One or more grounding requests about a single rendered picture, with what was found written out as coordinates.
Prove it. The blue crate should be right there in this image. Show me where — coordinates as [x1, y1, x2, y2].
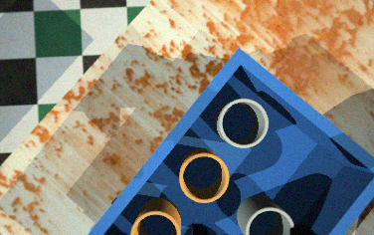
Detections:
[88, 48, 374, 235]

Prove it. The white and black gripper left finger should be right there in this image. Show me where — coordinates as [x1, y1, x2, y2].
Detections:
[192, 223, 208, 235]

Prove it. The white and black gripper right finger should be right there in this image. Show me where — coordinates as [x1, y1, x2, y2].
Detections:
[289, 224, 317, 235]

